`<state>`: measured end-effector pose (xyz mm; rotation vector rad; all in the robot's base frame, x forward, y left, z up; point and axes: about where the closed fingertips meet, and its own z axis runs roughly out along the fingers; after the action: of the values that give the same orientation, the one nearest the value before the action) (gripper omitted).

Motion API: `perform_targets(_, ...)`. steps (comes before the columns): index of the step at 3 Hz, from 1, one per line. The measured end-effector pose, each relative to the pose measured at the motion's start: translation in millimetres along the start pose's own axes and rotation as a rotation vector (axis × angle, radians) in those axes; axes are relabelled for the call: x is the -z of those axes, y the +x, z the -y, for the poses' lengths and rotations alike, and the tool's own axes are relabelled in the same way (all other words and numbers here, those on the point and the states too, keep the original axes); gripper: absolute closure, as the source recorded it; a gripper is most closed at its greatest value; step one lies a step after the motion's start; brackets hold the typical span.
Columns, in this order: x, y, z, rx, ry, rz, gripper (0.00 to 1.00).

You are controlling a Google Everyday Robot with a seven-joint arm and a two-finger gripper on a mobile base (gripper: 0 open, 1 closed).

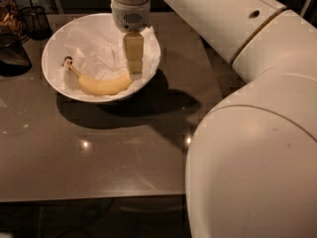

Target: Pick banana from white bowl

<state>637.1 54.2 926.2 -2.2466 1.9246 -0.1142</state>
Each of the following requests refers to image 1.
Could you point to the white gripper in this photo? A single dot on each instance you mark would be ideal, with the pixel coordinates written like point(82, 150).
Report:
point(131, 16)

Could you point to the yellow banana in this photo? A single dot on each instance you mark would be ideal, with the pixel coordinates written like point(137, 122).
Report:
point(97, 86)

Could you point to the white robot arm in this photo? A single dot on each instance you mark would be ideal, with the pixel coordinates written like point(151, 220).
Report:
point(251, 168)

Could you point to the white bowl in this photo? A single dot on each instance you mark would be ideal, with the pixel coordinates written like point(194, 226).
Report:
point(55, 51)

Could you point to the white paper lining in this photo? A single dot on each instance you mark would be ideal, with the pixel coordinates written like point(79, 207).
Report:
point(102, 57)

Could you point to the black round pot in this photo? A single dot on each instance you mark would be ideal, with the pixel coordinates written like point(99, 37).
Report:
point(13, 57)

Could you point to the dark glass container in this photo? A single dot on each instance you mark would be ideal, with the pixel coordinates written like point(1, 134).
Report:
point(11, 18)

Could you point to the black wire mesh cup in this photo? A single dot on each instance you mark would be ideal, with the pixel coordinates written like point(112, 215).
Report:
point(37, 22)

